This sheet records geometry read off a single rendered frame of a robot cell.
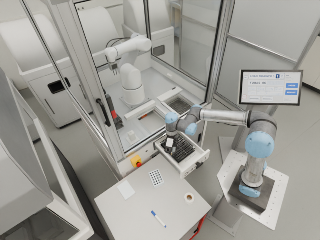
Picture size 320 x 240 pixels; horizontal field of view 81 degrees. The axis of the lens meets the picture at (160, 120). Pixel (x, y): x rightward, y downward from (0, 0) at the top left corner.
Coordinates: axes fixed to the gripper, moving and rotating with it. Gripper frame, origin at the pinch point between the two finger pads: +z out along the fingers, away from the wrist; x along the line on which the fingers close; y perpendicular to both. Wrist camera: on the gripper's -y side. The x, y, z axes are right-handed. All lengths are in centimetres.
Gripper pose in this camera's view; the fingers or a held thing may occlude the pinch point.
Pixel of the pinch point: (171, 151)
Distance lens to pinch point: 136.4
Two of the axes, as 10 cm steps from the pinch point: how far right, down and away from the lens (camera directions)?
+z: 0.6, 6.9, 7.3
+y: 2.7, -7.1, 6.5
